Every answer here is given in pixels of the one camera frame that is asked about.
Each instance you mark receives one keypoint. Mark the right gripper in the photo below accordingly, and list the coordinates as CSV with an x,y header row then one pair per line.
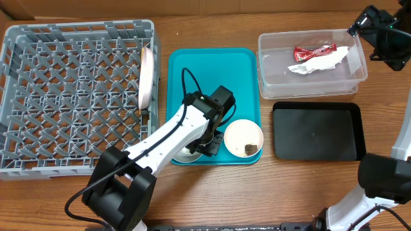
x,y
364,24

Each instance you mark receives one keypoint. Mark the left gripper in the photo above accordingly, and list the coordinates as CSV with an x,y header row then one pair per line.
x,y
212,146

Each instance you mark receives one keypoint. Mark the white napkin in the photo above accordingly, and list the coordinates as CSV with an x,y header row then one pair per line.
x,y
320,63

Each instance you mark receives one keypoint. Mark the red snack wrapper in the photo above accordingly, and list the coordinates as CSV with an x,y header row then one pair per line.
x,y
301,54

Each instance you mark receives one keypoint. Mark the large white plate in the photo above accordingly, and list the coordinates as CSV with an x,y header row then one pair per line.
x,y
146,78

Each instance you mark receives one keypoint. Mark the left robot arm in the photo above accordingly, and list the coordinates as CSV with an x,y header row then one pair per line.
x,y
121,186

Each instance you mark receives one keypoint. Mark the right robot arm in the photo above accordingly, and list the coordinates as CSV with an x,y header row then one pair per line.
x,y
383,182

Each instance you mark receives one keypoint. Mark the grey bowl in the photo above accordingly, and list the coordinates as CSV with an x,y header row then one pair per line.
x,y
186,157

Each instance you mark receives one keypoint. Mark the small white plate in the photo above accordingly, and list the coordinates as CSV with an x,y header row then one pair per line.
x,y
240,133

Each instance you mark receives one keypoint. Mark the dark food scrap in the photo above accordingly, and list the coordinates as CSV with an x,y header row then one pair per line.
x,y
251,149

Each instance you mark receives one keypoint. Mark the teal serving tray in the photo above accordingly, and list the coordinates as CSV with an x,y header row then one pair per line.
x,y
233,68

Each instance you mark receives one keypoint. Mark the clear plastic bin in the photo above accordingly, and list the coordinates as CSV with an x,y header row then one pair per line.
x,y
275,55

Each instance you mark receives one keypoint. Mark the black tray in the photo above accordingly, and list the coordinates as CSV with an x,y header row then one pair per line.
x,y
328,131

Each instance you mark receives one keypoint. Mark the grey plastic dish rack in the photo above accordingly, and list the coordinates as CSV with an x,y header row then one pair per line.
x,y
69,91

